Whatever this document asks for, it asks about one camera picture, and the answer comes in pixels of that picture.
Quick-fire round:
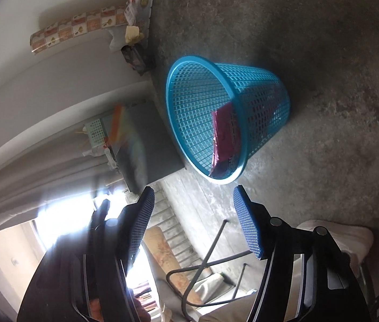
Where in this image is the green plastic storage basket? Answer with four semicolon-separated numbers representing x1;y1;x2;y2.
84;117;108;156

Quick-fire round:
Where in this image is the shrink-wrapped water bottle pack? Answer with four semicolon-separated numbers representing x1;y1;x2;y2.
130;0;157;31

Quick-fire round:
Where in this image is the dark snack bag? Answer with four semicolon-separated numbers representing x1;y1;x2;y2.
121;43;155;76

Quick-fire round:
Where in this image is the pink snack bag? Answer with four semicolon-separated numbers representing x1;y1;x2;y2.
210;102;244;178

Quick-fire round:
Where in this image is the white plastic bag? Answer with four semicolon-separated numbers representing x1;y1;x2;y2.
107;28;128;52

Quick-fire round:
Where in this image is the grey cabinet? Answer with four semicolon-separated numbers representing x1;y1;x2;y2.
109;99;187;193

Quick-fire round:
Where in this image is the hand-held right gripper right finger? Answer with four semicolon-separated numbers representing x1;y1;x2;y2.
232;184;374;322

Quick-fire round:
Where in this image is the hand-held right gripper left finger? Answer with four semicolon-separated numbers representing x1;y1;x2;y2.
17;185;157;322

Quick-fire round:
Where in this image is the blue plastic mesh basket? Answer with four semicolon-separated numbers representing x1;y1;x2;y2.
165;55;291;185

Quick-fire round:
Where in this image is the yellow paper bag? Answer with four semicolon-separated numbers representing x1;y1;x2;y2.
126;25;145;44

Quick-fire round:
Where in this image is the beige window curtain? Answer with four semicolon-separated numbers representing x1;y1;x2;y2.
0;151;123;235

